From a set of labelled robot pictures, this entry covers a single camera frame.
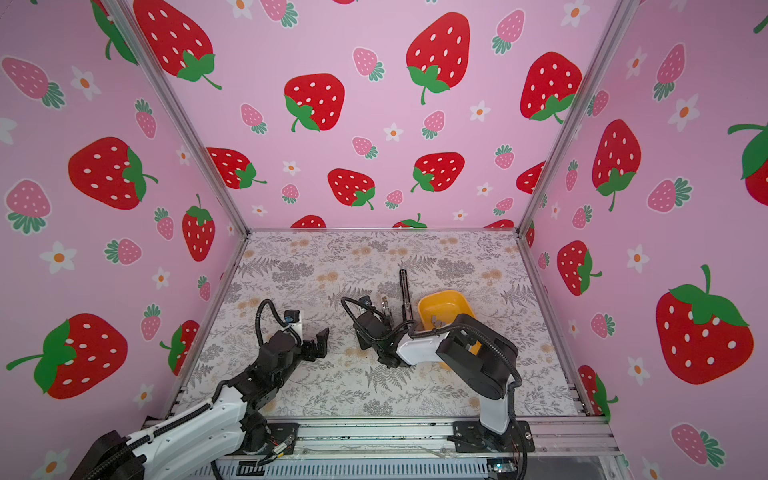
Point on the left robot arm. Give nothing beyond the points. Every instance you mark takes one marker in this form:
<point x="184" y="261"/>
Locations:
<point x="228" y="421"/>

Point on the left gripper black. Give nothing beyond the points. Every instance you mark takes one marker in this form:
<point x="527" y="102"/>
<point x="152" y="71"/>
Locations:
<point x="322" y="345"/>

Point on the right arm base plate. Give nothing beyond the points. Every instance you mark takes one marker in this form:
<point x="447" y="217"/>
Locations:
<point x="472" y="437"/>

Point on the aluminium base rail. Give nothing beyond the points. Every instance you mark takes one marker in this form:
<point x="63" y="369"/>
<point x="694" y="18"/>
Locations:
<point x="417" y="448"/>

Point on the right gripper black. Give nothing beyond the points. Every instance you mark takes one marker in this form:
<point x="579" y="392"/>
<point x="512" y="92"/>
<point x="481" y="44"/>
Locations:
<point x="360" y="340"/>

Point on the long black stapler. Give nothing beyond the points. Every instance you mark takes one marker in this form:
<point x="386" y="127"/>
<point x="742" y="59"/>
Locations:
<point x="406" y="297"/>

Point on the yellow plastic tray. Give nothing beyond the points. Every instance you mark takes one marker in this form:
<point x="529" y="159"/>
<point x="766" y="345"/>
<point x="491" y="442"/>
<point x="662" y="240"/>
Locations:
<point x="447" y="312"/>

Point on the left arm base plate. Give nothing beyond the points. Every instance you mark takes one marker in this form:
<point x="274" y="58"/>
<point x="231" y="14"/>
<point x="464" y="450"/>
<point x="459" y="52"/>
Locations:
<point x="276" y="441"/>

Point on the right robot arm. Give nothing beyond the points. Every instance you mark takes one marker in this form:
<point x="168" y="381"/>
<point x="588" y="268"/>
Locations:
<point x="484" y="360"/>

